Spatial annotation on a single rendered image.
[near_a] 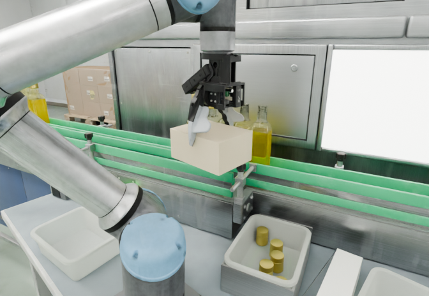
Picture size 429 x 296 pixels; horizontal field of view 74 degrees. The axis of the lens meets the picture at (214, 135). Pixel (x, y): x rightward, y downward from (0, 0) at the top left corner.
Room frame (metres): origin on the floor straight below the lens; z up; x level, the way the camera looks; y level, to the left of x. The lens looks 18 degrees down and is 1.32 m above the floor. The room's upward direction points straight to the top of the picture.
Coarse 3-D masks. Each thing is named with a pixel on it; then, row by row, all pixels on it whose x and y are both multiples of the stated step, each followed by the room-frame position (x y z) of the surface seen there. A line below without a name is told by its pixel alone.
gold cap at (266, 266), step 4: (260, 260) 0.57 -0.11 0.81; (264, 260) 0.57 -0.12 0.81; (268, 260) 0.57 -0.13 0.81; (260, 264) 0.56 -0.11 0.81; (264, 264) 0.56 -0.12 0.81; (268, 264) 0.56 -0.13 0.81; (272, 264) 0.56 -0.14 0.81; (260, 268) 0.55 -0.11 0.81; (264, 268) 0.55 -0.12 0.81; (268, 268) 0.55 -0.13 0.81; (272, 268) 0.55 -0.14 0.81; (264, 272) 0.55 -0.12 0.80; (268, 272) 0.54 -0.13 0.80; (272, 272) 0.55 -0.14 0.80
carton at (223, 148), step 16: (176, 128) 0.67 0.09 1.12; (224, 128) 0.66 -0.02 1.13; (240, 128) 0.66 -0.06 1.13; (176, 144) 0.65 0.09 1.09; (208, 144) 0.58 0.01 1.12; (224, 144) 0.57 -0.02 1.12; (240, 144) 0.61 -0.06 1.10; (192, 160) 0.61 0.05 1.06; (208, 160) 0.58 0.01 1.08; (224, 160) 0.57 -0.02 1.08; (240, 160) 0.61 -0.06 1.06
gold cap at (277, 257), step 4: (272, 252) 0.60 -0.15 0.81; (276, 252) 0.60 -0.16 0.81; (280, 252) 0.60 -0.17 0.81; (272, 256) 0.58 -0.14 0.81; (276, 256) 0.58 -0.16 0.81; (280, 256) 0.58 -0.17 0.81; (272, 260) 0.58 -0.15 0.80; (276, 260) 0.58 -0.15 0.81; (280, 260) 0.58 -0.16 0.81; (276, 264) 0.58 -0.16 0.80; (280, 264) 0.58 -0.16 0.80; (276, 268) 0.58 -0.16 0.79; (280, 268) 0.58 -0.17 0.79; (276, 272) 0.58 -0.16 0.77; (280, 272) 0.58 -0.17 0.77
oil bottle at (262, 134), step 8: (256, 128) 0.83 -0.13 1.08; (264, 128) 0.82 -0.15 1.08; (256, 136) 0.83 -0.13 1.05; (264, 136) 0.82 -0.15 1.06; (256, 144) 0.83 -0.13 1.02; (264, 144) 0.82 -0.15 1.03; (256, 152) 0.83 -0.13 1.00; (264, 152) 0.82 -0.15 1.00; (256, 160) 0.83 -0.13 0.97; (264, 160) 0.82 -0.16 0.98
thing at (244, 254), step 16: (256, 224) 0.72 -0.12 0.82; (272, 224) 0.70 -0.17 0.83; (288, 224) 0.68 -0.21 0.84; (240, 240) 0.62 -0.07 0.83; (288, 240) 0.67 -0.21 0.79; (304, 240) 0.65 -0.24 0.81; (224, 256) 0.56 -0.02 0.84; (240, 256) 0.61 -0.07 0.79; (256, 256) 0.63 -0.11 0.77; (288, 256) 0.63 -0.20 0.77; (304, 256) 0.55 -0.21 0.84; (256, 272) 0.50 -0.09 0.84; (288, 272) 0.58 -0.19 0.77
